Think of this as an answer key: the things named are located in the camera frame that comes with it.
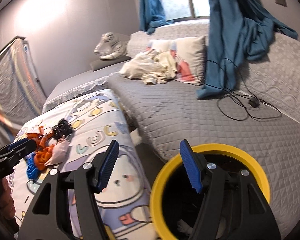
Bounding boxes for right blue curtain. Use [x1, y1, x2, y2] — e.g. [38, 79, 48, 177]
[197, 0, 298, 100]

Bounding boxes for baby print pillow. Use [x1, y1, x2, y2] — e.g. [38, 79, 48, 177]
[146, 36, 206, 86]

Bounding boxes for blue plastic bag bundle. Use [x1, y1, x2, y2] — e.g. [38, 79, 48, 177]
[25, 152, 40, 180]

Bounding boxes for blue curtain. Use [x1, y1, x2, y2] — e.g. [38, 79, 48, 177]
[139, 0, 173, 35]
[197, 0, 298, 100]

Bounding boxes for black plastic bag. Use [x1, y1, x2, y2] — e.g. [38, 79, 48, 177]
[52, 119, 74, 141]

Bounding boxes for orange snack wrapper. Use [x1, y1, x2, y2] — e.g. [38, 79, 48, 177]
[27, 126, 53, 148]

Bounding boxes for yellow rimmed trash bin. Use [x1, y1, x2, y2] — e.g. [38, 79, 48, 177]
[150, 143, 270, 239]

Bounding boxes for orange plastic bag bundle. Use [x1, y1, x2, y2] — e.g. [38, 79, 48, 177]
[33, 145, 54, 171]

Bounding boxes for cartoon astronaut bed quilt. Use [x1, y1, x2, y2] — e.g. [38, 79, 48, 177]
[15, 89, 158, 239]

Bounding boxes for grey bed sheet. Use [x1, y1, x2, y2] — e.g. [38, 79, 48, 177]
[42, 62, 125, 114]

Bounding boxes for left blue curtain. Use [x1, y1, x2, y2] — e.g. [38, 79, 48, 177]
[139, 0, 173, 35]

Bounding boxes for person left hand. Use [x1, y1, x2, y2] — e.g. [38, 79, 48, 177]
[0, 177, 15, 220]

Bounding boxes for black charger cable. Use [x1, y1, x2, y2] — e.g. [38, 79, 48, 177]
[205, 57, 283, 122]

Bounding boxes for cream crumpled clothes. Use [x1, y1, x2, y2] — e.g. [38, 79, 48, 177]
[119, 49, 177, 85]

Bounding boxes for white tiger plush toy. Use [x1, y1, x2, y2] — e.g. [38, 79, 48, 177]
[93, 32, 128, 60]

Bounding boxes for grey quilted bedspread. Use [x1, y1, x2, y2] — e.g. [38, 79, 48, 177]
[108, 73, 300, 239]

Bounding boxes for grey flat pillow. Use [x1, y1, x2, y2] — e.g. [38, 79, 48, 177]
[90, 56, 131, 71]

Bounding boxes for pink cloth pouch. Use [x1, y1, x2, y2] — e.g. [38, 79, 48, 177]
[44, 136, 69, 166]

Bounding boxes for wall power socket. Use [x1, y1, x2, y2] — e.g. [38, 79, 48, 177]
[274, 0, 287, 7]

